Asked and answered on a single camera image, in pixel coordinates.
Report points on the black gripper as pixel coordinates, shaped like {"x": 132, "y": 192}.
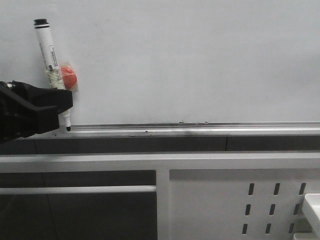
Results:
{"x": 26, "y": 110}

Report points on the white whiteboard marker black tip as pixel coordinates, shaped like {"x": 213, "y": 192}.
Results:
{"x": 48, "y": 51}

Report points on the red round magnet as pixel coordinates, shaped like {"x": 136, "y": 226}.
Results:
{"x": 69, "y": 77}

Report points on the white perforated metal panel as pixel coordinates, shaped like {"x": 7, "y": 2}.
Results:
{"x": 239, "y": 204}

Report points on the white plastic box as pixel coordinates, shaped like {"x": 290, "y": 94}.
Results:
{"x": 312, "y": 212}

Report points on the large whiteboard with aluminium frame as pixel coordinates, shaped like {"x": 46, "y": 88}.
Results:
{"x": 175, "y": 67}

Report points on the white metal stand frame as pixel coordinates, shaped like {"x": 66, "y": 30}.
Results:
{"x": 109, "y": 196}

